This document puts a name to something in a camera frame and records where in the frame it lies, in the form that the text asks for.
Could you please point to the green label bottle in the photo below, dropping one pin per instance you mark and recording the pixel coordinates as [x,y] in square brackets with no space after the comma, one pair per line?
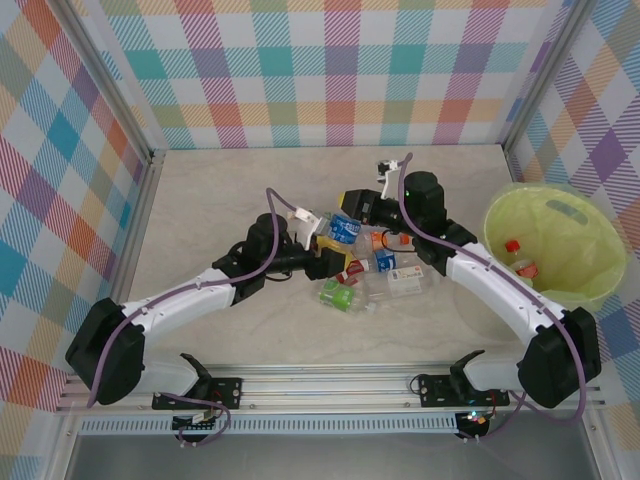
[340,296]

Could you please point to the aluminium frame post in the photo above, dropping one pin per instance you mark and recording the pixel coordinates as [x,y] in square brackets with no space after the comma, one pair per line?
[546,75]
[116,75]

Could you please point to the left circuit board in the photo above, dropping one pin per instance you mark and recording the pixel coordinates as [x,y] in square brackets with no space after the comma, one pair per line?
[197,424]

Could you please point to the yellow-green plastic bin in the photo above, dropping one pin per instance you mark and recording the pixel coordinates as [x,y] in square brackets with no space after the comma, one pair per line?
[565,240]

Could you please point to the red cap cola bottle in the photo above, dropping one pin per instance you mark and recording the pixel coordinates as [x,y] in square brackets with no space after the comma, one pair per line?
[527,270]

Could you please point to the gold red label bottle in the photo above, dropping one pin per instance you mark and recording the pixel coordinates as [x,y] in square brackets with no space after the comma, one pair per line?
[352,267]

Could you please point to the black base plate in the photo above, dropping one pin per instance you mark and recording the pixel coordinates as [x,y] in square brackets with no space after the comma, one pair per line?
[230,392]
[432,390]

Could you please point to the aluminium left frame post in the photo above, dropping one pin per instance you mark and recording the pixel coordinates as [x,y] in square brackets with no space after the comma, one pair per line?
[116,75]

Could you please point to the circuit board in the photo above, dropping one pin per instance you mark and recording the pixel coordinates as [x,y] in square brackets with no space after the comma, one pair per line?
[475,420]
[197,424]

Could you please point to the aluminium right frame post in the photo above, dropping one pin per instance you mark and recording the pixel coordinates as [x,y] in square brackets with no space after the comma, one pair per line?
[546,75]

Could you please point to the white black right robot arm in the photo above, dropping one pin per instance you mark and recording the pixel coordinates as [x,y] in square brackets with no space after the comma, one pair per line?
[495,300]

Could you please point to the orange label orange cap bottle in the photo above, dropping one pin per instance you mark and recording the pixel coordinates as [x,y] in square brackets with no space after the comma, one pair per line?
[376,241]

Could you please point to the right circuit board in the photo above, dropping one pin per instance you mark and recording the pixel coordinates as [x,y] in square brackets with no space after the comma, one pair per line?
[475,420]

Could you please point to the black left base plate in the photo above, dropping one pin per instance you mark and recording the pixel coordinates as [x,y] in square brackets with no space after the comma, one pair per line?
[230,392]

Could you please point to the white label square bottle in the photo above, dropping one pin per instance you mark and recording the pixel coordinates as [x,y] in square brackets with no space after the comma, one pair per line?
[405,277]

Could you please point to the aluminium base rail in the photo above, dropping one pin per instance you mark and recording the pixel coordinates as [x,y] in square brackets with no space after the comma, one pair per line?
[325,390]

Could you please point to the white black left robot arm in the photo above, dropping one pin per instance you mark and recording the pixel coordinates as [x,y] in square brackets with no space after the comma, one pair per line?
[175,300]

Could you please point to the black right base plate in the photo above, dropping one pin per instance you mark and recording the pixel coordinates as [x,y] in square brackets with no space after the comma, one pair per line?
[432,390]

